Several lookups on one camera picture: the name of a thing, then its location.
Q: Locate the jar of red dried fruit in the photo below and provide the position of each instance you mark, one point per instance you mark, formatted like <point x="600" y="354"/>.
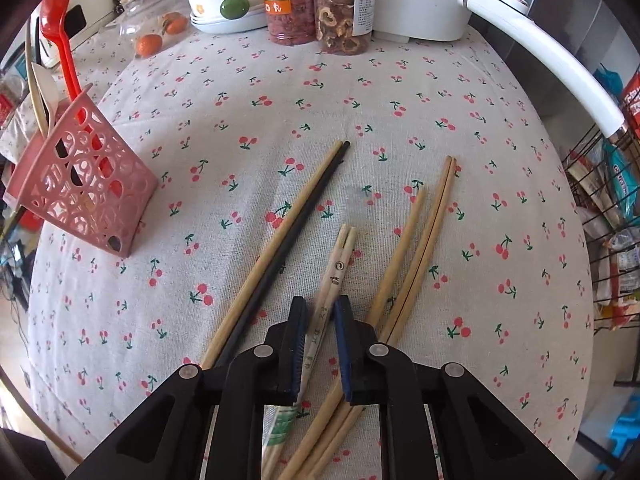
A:
<point x="290" y="25"/>

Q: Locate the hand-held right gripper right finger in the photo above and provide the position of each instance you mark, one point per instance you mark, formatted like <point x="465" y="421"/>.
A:
<point x="344" y="350"/>

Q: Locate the cream air fryer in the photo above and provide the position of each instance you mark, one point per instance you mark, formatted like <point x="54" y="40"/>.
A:
<point x="95" y="0"/>

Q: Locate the glass jar with wooden lid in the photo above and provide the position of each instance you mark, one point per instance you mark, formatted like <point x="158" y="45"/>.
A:
<point x="130" y="15"/>

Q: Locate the teal snack packet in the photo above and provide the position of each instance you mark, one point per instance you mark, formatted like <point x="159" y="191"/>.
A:
<point x="617" y="175"/>

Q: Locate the white flower print bowl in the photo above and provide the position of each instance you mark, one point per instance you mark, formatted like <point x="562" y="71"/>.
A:
<point x="210" y="7"/>

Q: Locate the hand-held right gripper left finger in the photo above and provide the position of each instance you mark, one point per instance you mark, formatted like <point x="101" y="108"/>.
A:
<point x="299" y="340"/>

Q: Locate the red snack packet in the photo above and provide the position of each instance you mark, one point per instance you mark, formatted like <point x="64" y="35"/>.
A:
<point x="632" y="100"/>

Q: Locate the paper-wrapped chopstick pair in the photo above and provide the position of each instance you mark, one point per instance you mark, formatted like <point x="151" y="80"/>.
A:
<point x="332" y="280"/>

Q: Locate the pink perforated utensil holder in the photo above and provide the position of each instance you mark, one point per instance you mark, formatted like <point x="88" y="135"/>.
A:
<point x="100" y="180"/>

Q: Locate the white electric pot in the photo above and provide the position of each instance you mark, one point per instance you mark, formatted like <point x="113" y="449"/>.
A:
<point x="425" y="0"/>

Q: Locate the jar of dried fruit slices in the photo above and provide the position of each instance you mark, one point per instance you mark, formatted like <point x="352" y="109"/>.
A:
<point x="335" y="20"/>

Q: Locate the red plastic spoon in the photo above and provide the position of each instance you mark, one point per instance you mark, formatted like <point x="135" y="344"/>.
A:
<point x="55" y="15"/>

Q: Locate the small orange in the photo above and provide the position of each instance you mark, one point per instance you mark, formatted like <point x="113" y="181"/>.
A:
<point x="176" y="25"/>
<point x="149" y="46"/>

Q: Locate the blue plastic stool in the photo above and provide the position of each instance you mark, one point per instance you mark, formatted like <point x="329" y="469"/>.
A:
<point x="627" y="435"/>

